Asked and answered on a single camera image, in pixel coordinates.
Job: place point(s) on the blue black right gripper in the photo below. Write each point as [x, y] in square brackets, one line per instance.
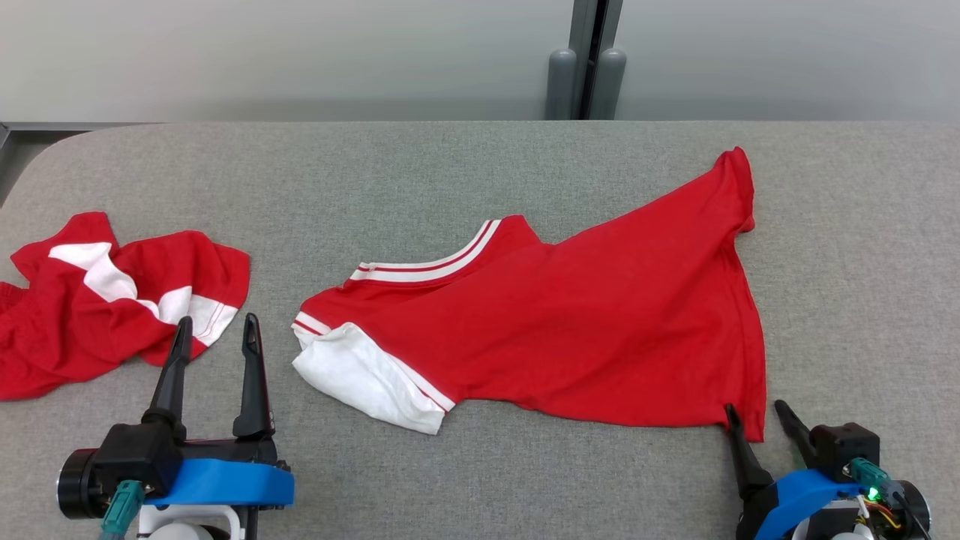
[787, 499]

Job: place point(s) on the grey vertical partition post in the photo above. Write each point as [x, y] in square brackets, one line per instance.
[585, 30]

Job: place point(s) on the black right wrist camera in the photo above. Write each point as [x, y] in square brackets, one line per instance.
[844, 446]

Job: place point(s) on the grey metal floor rail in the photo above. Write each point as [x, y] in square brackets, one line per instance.
[67, 126]

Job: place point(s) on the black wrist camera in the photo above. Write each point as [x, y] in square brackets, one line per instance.
[135, 457]
[844, 446]

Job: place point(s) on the red jersey shirt white sleeves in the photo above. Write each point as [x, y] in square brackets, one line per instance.
[585, 322]

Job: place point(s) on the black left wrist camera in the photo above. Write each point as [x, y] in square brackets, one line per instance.
[135, 457]

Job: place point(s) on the red shorts white side panels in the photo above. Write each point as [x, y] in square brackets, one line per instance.
[67, 322]

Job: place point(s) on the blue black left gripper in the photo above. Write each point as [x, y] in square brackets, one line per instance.
[225, 480]

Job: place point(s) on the grey rounded post foot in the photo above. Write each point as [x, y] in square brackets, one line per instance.
[561, 86]
[609, 86]

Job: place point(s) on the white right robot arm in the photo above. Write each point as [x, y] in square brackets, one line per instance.
[836, 529]

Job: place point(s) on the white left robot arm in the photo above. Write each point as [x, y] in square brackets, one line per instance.
[187, 525]

